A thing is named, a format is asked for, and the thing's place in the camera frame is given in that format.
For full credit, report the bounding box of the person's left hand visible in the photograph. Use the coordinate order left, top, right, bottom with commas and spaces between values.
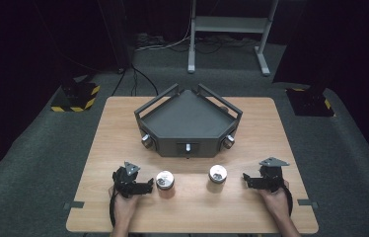
108, 186, 141, 229

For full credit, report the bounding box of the person's right hand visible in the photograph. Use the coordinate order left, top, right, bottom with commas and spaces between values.
258, 180, 291, 221

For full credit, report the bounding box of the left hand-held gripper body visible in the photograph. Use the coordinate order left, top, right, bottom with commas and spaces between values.
111, 160, 145, 199

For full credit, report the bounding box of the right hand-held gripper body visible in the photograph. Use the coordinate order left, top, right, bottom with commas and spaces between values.
251, 156, 291, 194

